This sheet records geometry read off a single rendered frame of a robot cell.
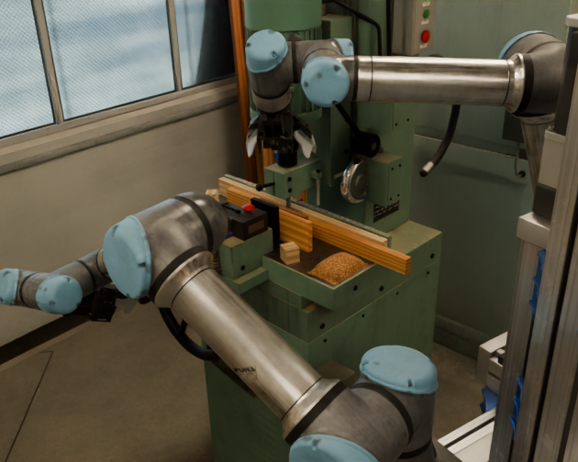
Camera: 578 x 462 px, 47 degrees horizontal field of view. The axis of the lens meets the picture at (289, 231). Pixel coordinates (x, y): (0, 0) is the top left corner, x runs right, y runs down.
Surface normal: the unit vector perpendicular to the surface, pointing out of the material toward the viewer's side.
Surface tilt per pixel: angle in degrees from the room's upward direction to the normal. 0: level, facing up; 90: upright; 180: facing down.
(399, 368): 8
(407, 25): 90
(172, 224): 32
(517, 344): 90
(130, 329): 0
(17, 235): 90
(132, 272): 86
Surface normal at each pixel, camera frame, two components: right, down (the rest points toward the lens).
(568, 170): -0.84, 0.26
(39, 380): -0.01, -0.90
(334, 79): -0.02, 0.44
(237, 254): 0.71, 0.30
